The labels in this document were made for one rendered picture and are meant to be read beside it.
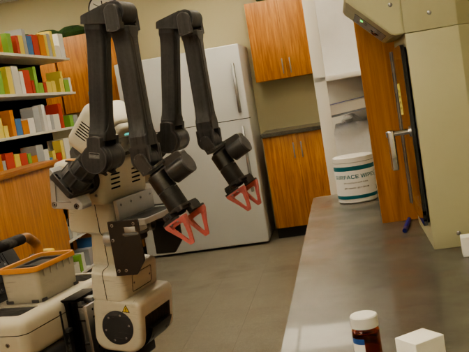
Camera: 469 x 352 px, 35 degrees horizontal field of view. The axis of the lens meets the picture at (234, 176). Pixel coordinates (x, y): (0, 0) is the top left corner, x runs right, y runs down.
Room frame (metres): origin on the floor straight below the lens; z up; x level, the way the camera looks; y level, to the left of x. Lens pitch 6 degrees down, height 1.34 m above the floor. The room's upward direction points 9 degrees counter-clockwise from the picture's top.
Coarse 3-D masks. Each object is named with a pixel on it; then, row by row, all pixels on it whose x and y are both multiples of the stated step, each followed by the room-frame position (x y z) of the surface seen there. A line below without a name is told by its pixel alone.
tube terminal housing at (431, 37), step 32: (416, 0) 1.58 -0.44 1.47; (448, 0) 1.57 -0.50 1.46; (416, 32) 1.58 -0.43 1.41; (448, 32) 1.57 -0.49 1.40; (416, 64) 1.58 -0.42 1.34; (448, 64) 1.57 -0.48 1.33; (416, 96) 1.58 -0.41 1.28; (448, 96) 1.57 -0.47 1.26; (448, 128) 1.57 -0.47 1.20; (448, 160) 1.57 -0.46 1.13; (448, 192) 1.57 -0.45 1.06; (448, 224) 1.58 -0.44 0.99
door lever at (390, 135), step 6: (408, 126) 1.63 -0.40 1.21; (390, 132) 1.63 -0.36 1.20; (396, 132) 1.63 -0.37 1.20; (402, 132) 1.63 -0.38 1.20; (408, 132) 1.63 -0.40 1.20; (390, 138) 1.63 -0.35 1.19; (390, 144) 1.63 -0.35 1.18; (390, 150) 1.64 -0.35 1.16; (396, 150) 1.64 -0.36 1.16; (390, 156) 1.64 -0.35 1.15; (396, 156) 1.63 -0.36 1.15; (396, 162) 1.63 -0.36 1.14; (396, 168) 1.63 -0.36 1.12
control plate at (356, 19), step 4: (356, 16) 1.72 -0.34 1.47; (356, 20) 1.82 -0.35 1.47; (364, 20) 1.69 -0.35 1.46; (360, 24) 1.85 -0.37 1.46; (364, 24) 1.77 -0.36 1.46; (368, 24) 1.71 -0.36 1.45; (364, 28) 1.86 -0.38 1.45; (368, 28) 1.78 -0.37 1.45; (372, 28) 1.73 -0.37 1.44; (376, 32) 1.75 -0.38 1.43; (380, 32) 1.69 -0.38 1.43; (376, 36) 1.85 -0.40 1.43; (380, 36) 1.78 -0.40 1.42; (384, 36) 1.72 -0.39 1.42; (380, 40) 1.86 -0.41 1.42
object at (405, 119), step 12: (396, 48) 1.69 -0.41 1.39; (396, 60) 1.73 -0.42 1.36; (396, 72) 1.79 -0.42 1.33; (396, 84) 1.84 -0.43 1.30; (408, 84) 1.59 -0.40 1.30; (408, 96) 1.59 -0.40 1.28; (408, 108) 1.59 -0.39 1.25; (408, 120) 1.63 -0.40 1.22; (408, 144) 1.73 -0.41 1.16; (408, 156) 1.78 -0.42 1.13; (408, 168) 1.84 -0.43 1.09; (420, 168) 1.59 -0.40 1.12; (420, 180) 1.59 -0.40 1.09; (420, 192) 1.59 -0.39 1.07; (420, 204) 1.62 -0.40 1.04; (420, 216) 1.67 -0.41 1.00
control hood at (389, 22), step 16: (352, 0) 1.60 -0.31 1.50; (368, 0) 1.59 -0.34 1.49; (384, 0) 1.59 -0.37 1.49; (352, 16) 1.79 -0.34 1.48; (368, 16) 1.59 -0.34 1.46; (384, 16) 1.59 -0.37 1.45; (400, 16) 1.58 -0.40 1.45; (368, 32) 1.90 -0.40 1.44; (384, 32) 1.64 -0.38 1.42; (400, 32) 1.58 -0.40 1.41
